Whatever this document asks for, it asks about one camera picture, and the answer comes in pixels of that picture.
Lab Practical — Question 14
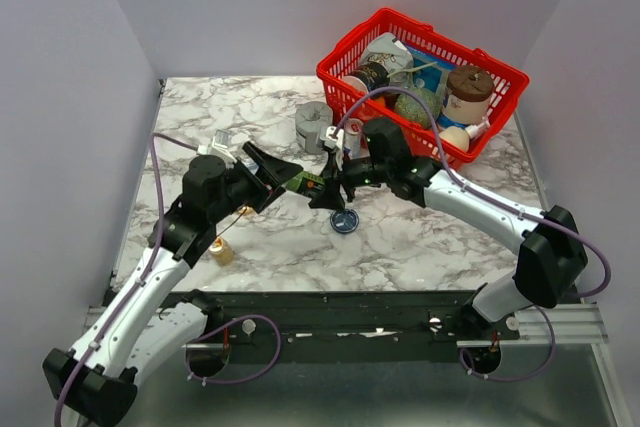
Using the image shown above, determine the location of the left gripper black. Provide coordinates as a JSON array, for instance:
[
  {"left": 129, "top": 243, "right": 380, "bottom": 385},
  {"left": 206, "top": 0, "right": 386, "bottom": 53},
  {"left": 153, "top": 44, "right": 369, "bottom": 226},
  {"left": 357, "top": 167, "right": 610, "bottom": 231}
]
[{"left": 210, "top": 142, "right": 304, "bottom": 224}]

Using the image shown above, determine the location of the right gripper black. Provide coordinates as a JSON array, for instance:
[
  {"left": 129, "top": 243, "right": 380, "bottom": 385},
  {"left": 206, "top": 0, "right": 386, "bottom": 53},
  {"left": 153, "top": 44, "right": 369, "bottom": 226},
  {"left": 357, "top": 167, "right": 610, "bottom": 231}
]
[{"left": 309, "top": 147, "right": 392, "bottom": 212}]

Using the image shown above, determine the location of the dark blue round dish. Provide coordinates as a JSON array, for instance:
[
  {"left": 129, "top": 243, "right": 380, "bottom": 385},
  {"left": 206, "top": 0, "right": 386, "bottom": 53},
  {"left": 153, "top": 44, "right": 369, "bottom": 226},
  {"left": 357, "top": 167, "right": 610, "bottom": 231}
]
[{"left": 329, "top": 209, "right": 360, "bottom": 235}]

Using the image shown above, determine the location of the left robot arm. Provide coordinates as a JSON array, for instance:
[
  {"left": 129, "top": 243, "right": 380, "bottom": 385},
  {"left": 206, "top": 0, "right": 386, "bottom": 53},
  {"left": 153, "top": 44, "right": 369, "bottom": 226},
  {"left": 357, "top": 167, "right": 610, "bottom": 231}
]
[{"left": 43, "top": 142, "right": 303, "bottom": 426}]

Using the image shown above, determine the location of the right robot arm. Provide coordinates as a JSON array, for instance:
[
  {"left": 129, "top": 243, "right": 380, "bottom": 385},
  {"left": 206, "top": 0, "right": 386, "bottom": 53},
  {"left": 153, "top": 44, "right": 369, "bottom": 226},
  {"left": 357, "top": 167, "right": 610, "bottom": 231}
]
[{"left": 309, "top": 117, "right": 587, "bottom": 339}]

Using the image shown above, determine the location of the light blue rectangular tray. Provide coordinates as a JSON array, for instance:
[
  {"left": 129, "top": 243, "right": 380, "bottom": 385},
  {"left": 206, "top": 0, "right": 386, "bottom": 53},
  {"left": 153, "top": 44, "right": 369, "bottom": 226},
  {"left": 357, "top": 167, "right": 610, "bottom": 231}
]
[{"left": 244, "top": 159, "right": 259, "bottom": 174}]

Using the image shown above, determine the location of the red bull can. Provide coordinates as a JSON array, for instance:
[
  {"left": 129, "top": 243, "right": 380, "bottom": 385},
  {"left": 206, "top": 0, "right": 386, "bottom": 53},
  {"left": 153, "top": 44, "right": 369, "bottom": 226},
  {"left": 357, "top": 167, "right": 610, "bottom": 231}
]
[{"left": 344, "top": 118, "right": 364, "bottom": 159}]

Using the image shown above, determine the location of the orange round dish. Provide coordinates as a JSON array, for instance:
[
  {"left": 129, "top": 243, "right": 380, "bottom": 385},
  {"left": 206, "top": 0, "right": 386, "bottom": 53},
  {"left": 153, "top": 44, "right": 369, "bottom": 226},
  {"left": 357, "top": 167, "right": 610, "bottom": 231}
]
[{"left": 238, "top": 205, "right": 255, "bottom": 216}]

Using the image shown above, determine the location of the grey toilet paper roll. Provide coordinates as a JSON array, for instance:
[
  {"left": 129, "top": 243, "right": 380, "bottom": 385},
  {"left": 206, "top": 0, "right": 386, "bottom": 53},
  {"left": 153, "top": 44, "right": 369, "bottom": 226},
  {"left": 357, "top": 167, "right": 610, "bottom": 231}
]
[{"left": 295, "top": 101, "right": 333, "bottom": 154}]

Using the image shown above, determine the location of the amber pill bottle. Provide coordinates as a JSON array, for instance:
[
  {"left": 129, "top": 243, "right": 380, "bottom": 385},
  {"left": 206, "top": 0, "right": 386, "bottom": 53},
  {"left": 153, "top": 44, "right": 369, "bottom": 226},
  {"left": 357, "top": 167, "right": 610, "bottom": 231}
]
[{"left": 209, "top": 237, "right": 234, "bottom": 267}]

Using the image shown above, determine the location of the green melon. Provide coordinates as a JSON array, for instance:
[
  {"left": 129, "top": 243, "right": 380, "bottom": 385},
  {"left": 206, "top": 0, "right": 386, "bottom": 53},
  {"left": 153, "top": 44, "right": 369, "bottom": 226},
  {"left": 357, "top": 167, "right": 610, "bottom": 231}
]
[{"left": 394, "top": 87, "right": 442, "bottom": 129}]

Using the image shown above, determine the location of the beige egg shaped ball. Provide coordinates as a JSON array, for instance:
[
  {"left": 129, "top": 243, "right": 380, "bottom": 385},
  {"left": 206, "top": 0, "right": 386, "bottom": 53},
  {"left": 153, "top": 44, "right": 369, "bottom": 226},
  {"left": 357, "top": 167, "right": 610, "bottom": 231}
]
[{"left": 439, "top": 126, "right": 471, "bottom": 152}]

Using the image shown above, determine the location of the grey printed pouch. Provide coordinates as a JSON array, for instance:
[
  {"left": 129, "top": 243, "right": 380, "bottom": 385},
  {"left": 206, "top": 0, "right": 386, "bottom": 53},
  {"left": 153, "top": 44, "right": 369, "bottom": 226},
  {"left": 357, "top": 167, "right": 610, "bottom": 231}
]
[{"left": 359, "top": 32, "right": 414, "bottom": 88}]

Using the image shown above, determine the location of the blue box in basket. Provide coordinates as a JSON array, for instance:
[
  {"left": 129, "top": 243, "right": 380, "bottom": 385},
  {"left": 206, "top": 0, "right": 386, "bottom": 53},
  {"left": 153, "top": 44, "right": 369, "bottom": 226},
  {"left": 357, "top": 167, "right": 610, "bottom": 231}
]
[{"left": 408, "top": 47, "right": 455, "bottom": 98}]

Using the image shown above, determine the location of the red shopping basket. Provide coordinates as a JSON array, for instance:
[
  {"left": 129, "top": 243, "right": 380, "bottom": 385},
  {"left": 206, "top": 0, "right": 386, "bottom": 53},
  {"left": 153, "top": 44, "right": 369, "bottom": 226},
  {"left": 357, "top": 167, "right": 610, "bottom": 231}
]
[{"left": 315, "top": 7, "right": 531, "bottom": 194}]

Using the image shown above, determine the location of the white pump bottle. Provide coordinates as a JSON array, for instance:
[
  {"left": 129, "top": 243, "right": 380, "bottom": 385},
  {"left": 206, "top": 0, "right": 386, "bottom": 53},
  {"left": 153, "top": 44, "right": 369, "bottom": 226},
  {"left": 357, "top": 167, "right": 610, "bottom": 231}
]
[{"left": 465, "top": 116, "right": 491, "bottom": 140}]

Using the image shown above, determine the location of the brown lid white tub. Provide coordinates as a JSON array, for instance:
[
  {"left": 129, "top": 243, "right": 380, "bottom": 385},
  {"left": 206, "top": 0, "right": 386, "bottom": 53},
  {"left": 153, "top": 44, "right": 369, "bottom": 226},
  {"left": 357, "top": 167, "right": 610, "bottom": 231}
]
[{"left": 440, "top": 64, "right": 494, "bottom": 127}]

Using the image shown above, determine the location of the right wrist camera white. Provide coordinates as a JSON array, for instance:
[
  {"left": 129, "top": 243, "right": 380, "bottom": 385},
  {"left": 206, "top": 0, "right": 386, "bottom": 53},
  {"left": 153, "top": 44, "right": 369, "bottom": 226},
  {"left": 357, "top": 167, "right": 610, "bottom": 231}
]
[{"left": 319, "top": 126, "right": 345, "bottom": 152}]

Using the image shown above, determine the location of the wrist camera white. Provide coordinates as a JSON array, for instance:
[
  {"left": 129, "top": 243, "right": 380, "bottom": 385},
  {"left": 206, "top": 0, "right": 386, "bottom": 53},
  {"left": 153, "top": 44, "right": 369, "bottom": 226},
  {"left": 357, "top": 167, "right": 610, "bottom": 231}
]
[
  {"left": 319, "top": 126, "right": 345, "bottom": 152},
  {"left": 197, "top": 129, "right": 236, "bottom": 168}
]

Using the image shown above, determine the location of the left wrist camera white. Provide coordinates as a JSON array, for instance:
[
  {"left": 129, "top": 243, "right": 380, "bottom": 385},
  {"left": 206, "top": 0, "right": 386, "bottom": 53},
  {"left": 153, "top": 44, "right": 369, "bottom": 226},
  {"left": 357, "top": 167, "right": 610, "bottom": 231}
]
[{"left": 197, "top": 129, "right": 236, "bottom": 168}]

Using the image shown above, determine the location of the black table front frame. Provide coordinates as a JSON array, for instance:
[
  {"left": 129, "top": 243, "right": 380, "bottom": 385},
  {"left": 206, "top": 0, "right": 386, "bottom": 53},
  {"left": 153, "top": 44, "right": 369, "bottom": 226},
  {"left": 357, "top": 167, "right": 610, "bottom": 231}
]
[{"left": 102, "top": 289, "right": 521, "bottom": 366}]

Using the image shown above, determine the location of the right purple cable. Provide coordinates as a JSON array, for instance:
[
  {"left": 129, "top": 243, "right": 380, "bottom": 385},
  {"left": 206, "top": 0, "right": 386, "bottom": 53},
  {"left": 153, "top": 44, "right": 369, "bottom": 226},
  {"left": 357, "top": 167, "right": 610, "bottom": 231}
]
[{"left": 334, "top": 85, "right": 612, "bottom": 382}]

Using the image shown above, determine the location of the aluminium rail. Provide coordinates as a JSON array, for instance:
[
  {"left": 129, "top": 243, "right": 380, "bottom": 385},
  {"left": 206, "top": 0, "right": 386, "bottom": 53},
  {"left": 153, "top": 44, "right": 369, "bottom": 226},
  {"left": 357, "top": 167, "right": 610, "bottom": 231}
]
[{"left": 79, "top": 302, "right": 610, "bottom": 349}]

